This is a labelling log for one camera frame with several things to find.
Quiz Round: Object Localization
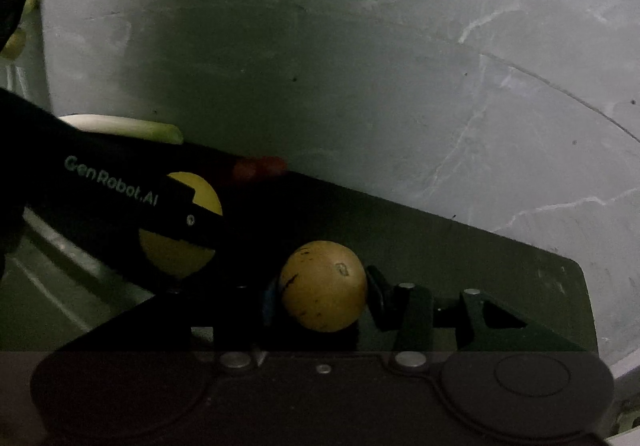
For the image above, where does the tan striped round melon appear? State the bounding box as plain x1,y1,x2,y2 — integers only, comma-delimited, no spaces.
279,241,367,333

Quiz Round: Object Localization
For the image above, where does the yellow lemon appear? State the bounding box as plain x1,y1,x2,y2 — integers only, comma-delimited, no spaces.
139,172,222,276

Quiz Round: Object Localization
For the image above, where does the red cherry tomato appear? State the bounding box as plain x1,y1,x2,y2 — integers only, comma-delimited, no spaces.
233,161,258,180
257,157,288,175

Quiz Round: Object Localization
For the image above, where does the white green leek stalk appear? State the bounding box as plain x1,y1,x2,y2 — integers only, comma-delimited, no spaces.
58,114,183,145

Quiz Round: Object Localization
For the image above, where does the black square side table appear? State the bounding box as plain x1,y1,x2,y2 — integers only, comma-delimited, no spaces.
151,143,597,351

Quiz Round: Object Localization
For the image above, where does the silver metal tray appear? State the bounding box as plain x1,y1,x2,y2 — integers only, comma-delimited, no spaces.
1,210,152,352

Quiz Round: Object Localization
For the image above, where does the clear plastic bag with potatoes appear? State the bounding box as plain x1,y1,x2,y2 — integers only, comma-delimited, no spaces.
1,0,41,62

